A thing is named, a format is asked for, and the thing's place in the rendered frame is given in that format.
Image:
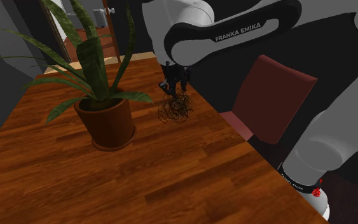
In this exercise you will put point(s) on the brown wooden door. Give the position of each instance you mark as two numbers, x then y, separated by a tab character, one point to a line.
110	34

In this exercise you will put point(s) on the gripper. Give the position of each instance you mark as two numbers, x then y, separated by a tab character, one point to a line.
175	73

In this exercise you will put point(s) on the dark red chair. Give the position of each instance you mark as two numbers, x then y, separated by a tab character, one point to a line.
271	99

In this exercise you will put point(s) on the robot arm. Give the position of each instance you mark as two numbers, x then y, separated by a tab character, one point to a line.
327	145

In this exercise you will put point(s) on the brown wooden table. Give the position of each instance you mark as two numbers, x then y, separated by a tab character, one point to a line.
154	180

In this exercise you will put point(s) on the green plant in brown pot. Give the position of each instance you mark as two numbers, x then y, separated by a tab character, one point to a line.
109	121

